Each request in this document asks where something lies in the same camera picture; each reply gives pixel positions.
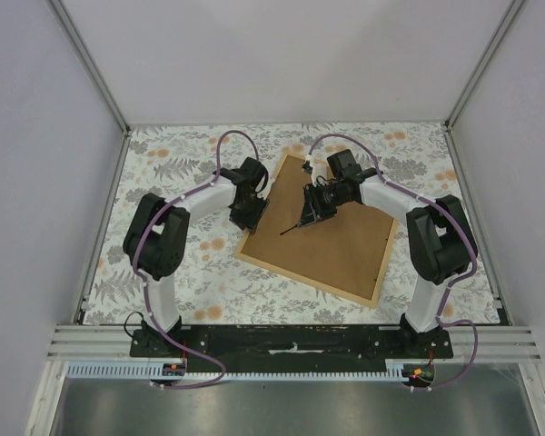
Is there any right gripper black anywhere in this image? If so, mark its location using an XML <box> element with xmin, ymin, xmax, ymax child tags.
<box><xmin>299</xmin><ymin>182</ymin><xmax>351</xmax><ymax>229</ymax></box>

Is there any red black screwdriver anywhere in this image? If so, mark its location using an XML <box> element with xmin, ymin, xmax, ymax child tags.
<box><xmin>279</xmin><ymin>223</ymin><xmax>301</xmax><ymax>236</ymax></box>

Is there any wooden picture frame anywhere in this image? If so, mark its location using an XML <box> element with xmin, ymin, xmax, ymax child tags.
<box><xmin>236</xmin><ymin>153</ymin><xmax>398</xmax><ymax>309</ymax></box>

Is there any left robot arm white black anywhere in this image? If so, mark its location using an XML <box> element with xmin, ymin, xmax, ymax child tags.
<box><xmin>123</xmin><ymin>157</ymin><xmax>269</xmax><ymax>357</ymax></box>

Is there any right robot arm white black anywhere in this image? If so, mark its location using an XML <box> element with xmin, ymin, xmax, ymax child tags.
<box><xmin>296</xmin><ymin>150</ymin><xmax>478</xmax><ymax>358</ymax></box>

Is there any floral patterned table mat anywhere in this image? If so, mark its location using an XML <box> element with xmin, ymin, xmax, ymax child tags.
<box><xmin>82</xmin><ymin>121</ymin><xmax>501</xmax><ymax>326</ymax></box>

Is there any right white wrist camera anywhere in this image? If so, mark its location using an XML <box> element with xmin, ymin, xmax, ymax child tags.
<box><xmin>302</xmin><ymin>154</ymin><xmax>328</xmax><ymax>186</ymax></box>

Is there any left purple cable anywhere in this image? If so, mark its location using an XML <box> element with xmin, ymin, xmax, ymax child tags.
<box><xmin>131</xmin><ymin>130</ymin><xmax>228</xmax><ymax>392</ymax></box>

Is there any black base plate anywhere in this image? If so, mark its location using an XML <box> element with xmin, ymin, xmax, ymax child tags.
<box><xmin>129</xmin><ymin>324</ymin><xmax>453</xmax><ymax>375</ymax></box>

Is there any black thin base cable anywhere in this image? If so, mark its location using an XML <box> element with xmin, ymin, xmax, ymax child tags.
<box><xmin>123</xmin><ymin>311</ymin><xmax>152</xmax><ymax>341</ymax></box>

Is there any white slotted cable duct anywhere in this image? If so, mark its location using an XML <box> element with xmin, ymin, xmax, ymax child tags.
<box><xmin>66</xmin><ymin>361</ymin><xmax>410</xmax><ymax>382</ymax></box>

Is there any left aluminium corner post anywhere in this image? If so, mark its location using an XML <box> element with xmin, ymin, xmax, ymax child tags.
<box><xmin>45</xmin><ymin>0</ymin><xmax>131</xmax><ymax>135</ymax></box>

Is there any aluminium corner post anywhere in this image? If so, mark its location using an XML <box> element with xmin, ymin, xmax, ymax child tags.
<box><xmin>45</xmin><ymin>0</ymin><xmax>131</xmax><ymax>135</ymax></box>
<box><xmin>444</xmin><ymin>0</ymin><xmax>528</xmax><ymax>132</ymax></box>

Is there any right aluminium corner post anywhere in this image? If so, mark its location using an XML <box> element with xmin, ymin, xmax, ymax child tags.
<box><xmin>444</xmin><ymin>0</ymin><xmax>528</xmax><ymax>132</ymax></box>

